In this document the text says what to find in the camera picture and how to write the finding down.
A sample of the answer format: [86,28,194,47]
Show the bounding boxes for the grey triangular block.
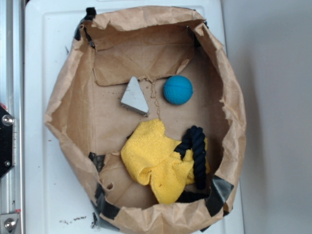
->
[121,77,149,117]

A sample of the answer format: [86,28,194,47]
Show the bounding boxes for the blue rubber ball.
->
[163,76,193,105]

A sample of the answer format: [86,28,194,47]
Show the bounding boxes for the black metal bracket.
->
[0,103,14,179]

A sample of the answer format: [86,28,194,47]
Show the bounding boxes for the dark blue rope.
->
[175,125,208,191]

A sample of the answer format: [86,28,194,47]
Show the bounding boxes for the yellow microfibre cloth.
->
[121,119,210,204]

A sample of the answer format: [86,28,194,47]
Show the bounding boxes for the aluminium frame rail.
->
[0,0,26,234]

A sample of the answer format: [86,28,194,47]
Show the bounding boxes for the brown paper bag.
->
[45,6,246,234]

